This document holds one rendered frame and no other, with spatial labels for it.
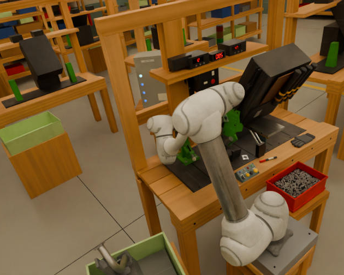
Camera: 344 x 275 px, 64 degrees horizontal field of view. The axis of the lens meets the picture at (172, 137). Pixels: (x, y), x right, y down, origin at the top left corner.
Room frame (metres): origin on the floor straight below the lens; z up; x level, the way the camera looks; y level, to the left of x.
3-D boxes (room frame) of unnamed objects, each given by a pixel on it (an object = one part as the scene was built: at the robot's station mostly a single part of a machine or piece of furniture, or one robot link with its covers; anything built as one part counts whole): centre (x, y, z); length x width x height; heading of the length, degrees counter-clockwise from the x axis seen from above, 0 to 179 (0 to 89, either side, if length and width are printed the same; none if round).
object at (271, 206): (0.88, -0.41, 1.08); 0.18 x 0.16 x 0.22; 127
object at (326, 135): (1.49, -0.61, 0.82); 1.50 x 0.14 x 0.15; 117
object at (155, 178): (1.74, -0.48, 0.44); 1.49 x 0.70 x 0.88; 117
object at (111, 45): (2.00, -0.35, 1.36); 1.49 x 0.09 x 0.97; 117
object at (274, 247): (0.90, -0.43, 0.95); 0.22 x 0.18 x 0.06; 130
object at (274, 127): (1.69, -0.60, 1.11); 0.39 x 0.16 x 0.03; 27
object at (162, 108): (2.07, -0.32, 1.23); 1.30 x 0.05 x 0.09; 117
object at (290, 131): (1.74, -0.48, 0.89); 1.10 x 0.42 x 0.02; 117
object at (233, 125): (1.65, -0.45, 1.17); 0.13 x 0.12 x 0.20; 117
